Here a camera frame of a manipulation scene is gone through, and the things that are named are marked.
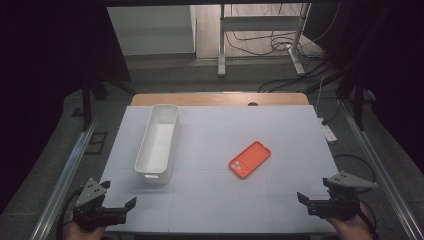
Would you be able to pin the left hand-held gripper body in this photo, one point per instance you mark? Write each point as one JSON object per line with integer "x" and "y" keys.
{"x": 88, "y": 196}

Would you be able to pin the person's right hand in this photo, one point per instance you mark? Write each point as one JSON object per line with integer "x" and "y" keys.
{"x": 350, "y": 230}

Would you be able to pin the orange phone case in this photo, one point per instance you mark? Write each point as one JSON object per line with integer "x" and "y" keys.
{"x": 250, "y": 160}

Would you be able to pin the white power strip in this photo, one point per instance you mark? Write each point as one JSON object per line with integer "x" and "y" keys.
{"x": 328, "y": 131}

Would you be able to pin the white partition panel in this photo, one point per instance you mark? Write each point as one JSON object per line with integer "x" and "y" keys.
{"x": 150, "y": 30}

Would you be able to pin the black metal stand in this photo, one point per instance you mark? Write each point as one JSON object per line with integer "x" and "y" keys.
{"x": 87, "y": 100}
{"x": 359, "y": 100}

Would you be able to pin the white rectangular plastic bin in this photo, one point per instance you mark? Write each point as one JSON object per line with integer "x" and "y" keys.
{"x": 156, "y": 146}

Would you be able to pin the aluminium floor rail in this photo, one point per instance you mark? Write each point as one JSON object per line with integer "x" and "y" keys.
{"x": 383, "y": 173}
{"x": 63, "y": 180}

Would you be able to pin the person's left hand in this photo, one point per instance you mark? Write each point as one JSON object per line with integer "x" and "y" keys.
{"x": 83, "y": 235}

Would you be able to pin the white desk frame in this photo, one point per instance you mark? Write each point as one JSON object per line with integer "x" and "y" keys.
{"x": 221, "y": 40}

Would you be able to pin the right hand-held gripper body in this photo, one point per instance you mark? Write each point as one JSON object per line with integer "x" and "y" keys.
{"x": 336, "y": 206}

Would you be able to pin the black rectangular floor frame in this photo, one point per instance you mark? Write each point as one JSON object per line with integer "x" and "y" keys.
{"x": 96, "y": 142}

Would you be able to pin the white table cover board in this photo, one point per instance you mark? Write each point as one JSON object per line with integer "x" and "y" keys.
{"x": 213, "y": 203}

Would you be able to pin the wooden table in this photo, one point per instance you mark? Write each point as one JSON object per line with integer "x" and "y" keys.
{"x": 206, "y": 99}

